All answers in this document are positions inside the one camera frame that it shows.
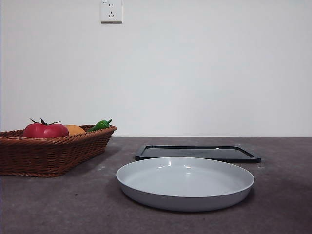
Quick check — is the red tomato with green stem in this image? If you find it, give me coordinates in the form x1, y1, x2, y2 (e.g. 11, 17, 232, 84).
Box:
22, 118, 70, 139

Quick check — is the green pepper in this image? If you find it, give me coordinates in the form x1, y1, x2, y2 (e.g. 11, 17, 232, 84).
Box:
86, 118, 113, 133

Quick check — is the dark rectangular tray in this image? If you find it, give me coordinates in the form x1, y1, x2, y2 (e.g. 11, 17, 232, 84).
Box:
135, 144, 261, 164

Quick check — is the round grey plate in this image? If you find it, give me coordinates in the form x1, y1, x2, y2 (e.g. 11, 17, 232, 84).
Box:
116, 156, 255, 212

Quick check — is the yellow-orange potato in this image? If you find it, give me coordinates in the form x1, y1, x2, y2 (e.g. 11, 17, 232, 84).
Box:
63, 124, 87, 136

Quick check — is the brown wicker basket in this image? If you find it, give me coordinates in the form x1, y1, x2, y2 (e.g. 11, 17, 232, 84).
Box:
0, 124, 117, 178

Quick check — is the white wall socket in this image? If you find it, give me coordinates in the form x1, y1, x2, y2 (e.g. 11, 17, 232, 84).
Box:
101, 0, 123, 24

